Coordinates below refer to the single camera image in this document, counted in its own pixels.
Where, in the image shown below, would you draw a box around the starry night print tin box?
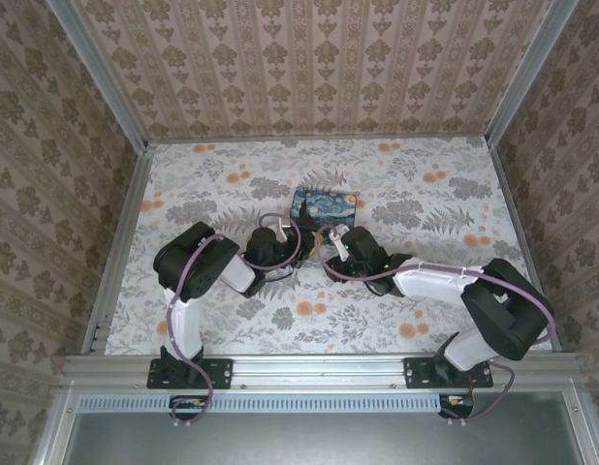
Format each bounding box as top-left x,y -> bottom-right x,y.
289,188 -> 360,230

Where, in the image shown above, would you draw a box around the black base plate left arm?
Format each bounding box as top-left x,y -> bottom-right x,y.
146,357 -> 233,390

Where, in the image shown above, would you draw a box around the black base plate right arm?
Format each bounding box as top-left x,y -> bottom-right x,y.
404,356 -> 494,390

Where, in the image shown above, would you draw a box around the grey metal sheet panel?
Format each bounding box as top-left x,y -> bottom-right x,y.
35,389 -> 599,465

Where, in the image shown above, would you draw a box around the aluminium front frame beam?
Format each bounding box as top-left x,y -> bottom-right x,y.
61,353 -> 587,391

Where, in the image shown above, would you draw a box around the aluminium side rail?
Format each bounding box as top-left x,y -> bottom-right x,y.
79,144 -> 156,356
486,138 -> 563,353

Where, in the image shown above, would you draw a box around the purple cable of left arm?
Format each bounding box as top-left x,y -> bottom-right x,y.
167,212 -> 311,430

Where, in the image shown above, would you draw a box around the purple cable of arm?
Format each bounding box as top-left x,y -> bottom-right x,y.
167,212 -> 311,430
314,223 -> 557,428

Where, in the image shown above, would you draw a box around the grey slotted cable duct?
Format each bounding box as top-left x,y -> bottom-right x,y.
79,392 -> 444,414

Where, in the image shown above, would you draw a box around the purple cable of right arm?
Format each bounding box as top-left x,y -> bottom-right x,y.
314,223 -> 557,428

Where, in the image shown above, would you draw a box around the aluminium corner post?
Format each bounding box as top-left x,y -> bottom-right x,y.
46,0 -> 150,152
484,0 -> 570,146

